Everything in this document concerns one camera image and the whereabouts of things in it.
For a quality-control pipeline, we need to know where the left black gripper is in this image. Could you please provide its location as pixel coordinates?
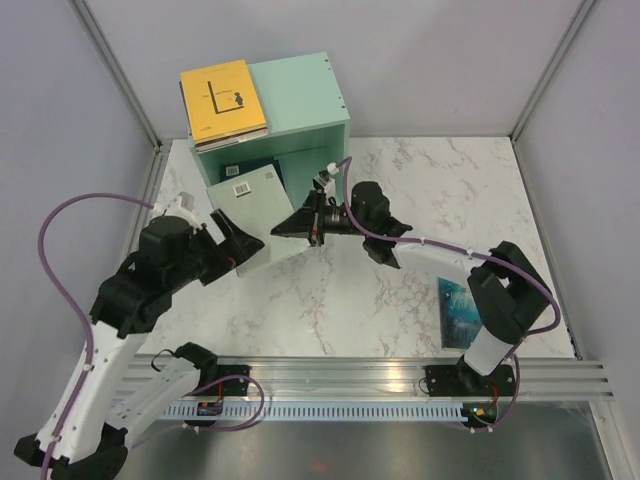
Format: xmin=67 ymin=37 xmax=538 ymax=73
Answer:
xmin=165 ymin=209 xmax=264 ymax=292

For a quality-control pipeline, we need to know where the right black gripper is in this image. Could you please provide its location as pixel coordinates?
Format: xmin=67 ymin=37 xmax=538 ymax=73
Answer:
xmin=272 ymin=190 xmax=370 ymax=247

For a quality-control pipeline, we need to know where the grey green notebook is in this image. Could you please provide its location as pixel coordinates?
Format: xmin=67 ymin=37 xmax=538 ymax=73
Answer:
xmin=207 ymin=164 xmax=308 ymax=277

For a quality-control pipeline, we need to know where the dark blue thin book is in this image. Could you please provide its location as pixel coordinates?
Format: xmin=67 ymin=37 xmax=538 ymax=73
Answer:
xmin=219 ymin=159 xmax=274 ymax=182

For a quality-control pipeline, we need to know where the yellow book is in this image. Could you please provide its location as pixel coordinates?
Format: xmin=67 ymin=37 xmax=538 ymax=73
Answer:
xmin=180 ymin=60 xmax=267 ymax=145

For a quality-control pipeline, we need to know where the blue ocean cover book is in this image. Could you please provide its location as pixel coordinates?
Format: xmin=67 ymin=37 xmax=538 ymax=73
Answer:
xmin=438 ymin=278 xmax=482 ymax=350

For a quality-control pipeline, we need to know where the black file folder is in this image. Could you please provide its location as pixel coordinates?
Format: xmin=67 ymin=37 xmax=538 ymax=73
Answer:
xmin=272 ymin=157 xmax=286 ymax=191

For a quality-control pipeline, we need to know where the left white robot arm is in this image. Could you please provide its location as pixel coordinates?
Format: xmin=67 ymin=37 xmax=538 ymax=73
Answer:
xmin=14 ymin=210 xmax=265 ymax=479

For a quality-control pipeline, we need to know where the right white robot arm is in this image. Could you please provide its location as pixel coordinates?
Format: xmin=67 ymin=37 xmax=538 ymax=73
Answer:
xmin=271 ymin=181 xmax=554 ymax=394

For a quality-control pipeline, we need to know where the mint green open cabinet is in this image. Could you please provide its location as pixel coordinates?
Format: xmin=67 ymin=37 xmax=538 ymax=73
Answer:
xmin=190 ymin=52 xmax=350 ymax=208

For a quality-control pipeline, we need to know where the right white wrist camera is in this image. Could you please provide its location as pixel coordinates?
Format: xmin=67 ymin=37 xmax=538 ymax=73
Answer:
xmin=312 ymin=162 xmax=340 ymax=197

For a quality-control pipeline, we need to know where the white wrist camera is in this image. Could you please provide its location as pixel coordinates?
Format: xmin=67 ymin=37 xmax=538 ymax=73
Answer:
xmin=312 ymin=162 xmax=340 ymax=197
xmin=152 ymin=191 xmax=200 ymax=229

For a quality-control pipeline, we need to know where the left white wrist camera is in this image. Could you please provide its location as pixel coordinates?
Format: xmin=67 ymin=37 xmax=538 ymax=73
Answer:
xmin=152 ymin=191 xmax=200 ymax=229

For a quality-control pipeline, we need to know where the aluminium rail beam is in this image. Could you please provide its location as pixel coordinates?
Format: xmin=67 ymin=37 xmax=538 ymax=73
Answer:
xmin=114 ymin=357 xmax=616 ymax=401

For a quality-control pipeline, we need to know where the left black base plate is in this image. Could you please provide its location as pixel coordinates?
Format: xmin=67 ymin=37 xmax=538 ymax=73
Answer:
xmin=214 ymin=365 xmax=251 ymax=398

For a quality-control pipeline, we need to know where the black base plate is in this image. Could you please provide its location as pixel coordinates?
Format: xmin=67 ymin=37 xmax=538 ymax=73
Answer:
xmin=214 ymin=365 xmax=251 ymax=398
xmin=424 ymin=363 xmax=517 ymax=398

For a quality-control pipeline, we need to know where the white slotted cable duct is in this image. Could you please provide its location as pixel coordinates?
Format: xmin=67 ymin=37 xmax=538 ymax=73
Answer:
xmin=160 ymin=399 xmax=467 ymax=422

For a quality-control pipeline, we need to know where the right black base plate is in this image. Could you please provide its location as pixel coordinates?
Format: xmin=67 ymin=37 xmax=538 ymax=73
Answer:
xmin=424 ymin=363 xmax=517 ymax=398

